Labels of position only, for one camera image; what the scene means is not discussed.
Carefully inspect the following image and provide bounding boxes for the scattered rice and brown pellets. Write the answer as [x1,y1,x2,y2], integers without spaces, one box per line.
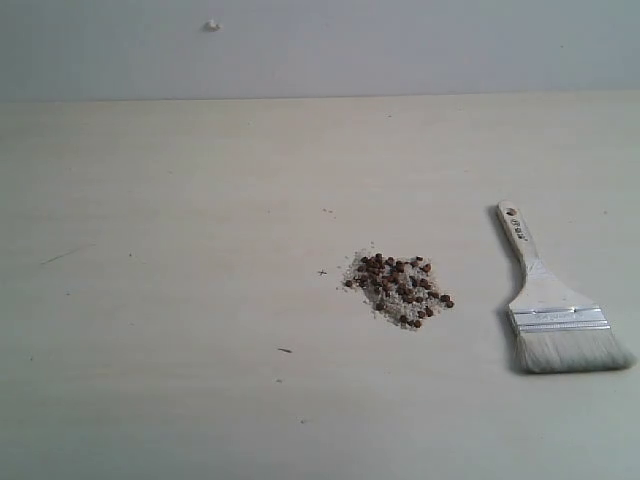
[341,249,456,331]

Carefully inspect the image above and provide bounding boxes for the small white wall hook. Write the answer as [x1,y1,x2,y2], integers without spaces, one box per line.
[202,20,221,33]

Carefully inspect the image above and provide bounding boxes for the white wooden paint brush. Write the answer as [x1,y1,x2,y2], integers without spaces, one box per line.
[497,201,635,374]

